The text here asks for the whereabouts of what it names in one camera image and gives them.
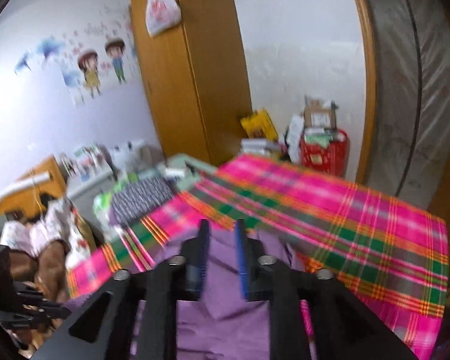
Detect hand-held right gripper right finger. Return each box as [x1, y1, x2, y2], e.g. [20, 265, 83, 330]
[235, 219, 421, 360]

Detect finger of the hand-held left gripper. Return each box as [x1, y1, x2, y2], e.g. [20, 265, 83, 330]
[17, 283, 73, 331]

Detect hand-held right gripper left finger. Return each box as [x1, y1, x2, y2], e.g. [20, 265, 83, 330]
[30, 219, 211, 360]

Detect purple fleece pants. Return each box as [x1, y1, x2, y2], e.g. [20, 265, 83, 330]
[135, 229, 308, 360]

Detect brown blanket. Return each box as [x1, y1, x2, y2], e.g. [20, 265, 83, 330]
[7, 240, 70, 304]

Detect white floral quilt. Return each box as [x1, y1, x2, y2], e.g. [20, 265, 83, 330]
[0, 199, 91, 267]

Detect folded dark dotted cloth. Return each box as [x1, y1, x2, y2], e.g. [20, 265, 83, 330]
[110, 178, 175, 227]

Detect light green table cover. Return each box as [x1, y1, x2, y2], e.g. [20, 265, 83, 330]
[135, 154, 218, 196]

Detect pink plaid blanket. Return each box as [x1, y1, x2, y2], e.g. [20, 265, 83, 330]
[65, 154, 450, 360]

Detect flat white box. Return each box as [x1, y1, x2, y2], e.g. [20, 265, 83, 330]
[242, 139, 271, 156]

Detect wooden headboard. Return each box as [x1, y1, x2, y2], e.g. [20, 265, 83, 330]
[0, 156, 67, 248]

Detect green plastic pack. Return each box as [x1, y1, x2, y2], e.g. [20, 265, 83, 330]
[94, 191, 117, 226]

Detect red basket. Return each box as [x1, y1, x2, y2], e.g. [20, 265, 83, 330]
[299, 129, 350, 177]

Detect grey cabinet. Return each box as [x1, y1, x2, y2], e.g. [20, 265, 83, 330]
[65, 139, 166, 197]

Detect yellow bag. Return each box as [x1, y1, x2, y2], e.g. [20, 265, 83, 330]
[241, 109, 279, 140]

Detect brown cardboard box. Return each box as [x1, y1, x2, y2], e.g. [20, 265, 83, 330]
[304, 99, 340, 130]

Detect wooden wardrobe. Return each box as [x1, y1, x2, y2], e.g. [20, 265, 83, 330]
[129, 0, 254, 166]

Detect clear plastic door curtain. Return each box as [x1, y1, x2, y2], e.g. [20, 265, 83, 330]
[356, 0, 450, 199]

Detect white plastic bag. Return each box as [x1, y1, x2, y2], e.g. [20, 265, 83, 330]
[145, 0, 182, 38]

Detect wooden door frame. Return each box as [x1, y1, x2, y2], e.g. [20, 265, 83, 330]
[345, 0, 377, 184]

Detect cartoon wall stickers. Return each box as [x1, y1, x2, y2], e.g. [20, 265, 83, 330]
[15, 4, 139, 107]

